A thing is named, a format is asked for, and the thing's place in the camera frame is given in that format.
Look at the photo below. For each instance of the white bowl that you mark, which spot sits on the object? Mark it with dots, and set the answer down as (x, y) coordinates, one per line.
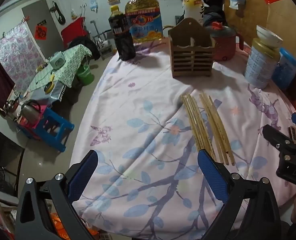
(268, 37)

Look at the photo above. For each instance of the green bucket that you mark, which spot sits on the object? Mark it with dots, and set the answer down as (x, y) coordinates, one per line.
(85, 76)

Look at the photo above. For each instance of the blue canister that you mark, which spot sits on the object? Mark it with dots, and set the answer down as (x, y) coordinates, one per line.
(287, 70)

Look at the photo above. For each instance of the silver table cover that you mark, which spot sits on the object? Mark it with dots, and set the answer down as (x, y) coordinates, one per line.
(59, 91)

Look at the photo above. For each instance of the pale blue packet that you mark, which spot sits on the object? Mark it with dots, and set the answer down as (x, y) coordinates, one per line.
(93, 2)

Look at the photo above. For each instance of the black jacket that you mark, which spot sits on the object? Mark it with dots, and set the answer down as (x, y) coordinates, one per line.
(213, 17)
(84, 43)

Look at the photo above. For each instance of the grey cane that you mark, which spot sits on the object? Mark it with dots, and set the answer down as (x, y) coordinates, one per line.
(94, 23)

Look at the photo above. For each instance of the small tan box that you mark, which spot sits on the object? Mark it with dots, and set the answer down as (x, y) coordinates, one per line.
(294, 133)

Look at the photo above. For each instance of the white bottle with red cap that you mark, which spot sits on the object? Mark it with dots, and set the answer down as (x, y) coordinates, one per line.
(193, 7)

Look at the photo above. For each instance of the dark soy sauce bottle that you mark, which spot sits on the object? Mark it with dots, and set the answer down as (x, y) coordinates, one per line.
(122, 37)

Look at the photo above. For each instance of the pale green rice cooker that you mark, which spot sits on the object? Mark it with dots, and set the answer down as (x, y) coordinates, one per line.
(57, 61)

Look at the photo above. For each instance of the pink floral hanging sheet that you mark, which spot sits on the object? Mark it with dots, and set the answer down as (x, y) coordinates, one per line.
(17, 52)

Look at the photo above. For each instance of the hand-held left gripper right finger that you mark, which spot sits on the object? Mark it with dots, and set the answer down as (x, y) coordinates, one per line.
(210, 172)

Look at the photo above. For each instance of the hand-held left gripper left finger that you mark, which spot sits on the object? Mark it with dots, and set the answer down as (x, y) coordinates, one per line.
(84, 175)

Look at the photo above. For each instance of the large cooking oil bottle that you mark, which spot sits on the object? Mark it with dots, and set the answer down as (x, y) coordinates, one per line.
(144, 22)

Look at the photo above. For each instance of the steel kettle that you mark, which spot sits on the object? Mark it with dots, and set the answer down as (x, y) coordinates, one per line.
(29, 111)

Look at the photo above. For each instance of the wooden chair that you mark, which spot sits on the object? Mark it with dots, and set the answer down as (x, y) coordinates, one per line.
(168, 26)

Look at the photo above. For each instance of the orange plastic bag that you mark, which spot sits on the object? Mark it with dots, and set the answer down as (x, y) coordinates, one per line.
(59, 226)

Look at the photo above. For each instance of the blue plastic stool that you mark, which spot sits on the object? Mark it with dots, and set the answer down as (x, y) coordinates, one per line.
(62, 127)

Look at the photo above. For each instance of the wooden chopstick holder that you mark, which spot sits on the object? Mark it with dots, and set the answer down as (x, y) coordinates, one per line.
(190, 60)

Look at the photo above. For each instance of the grey metal rack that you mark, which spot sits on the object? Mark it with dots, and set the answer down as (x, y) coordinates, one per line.
(102, 45)

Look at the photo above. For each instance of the pile of wooden chopsticks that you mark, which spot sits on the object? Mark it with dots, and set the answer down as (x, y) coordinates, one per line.
(199, 126)

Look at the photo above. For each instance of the gold-lid milk powder tin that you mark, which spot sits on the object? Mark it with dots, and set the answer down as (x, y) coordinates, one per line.
(259, 65)

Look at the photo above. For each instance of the small yellow pan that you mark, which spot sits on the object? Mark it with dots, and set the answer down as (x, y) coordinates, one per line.
(49, 88)

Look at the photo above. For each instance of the small metal teapot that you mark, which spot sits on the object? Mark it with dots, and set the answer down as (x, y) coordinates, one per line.
(11, 106)

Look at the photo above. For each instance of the black hanging bag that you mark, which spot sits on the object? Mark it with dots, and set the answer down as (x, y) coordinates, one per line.
(59, 15)

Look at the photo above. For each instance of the small clear bag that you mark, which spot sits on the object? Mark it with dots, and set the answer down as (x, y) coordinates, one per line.
(73, 13)

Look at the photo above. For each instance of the pink plastic tray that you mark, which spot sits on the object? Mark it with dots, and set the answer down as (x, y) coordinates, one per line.
(25, 125)

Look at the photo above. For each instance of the small red diamond paper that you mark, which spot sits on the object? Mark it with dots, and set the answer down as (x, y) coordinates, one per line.
(41, 32)

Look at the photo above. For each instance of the red electric pot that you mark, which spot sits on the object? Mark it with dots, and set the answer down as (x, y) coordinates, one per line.
(223, 45)

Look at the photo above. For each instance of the green floral cloth table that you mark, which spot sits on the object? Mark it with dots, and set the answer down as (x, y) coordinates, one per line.
(70, 65)

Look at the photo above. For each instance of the grey door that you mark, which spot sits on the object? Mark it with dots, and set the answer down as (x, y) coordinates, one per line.
(37, 12)

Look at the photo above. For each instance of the pink floral tablecloth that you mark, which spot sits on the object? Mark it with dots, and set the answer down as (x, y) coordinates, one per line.
(137, 105)

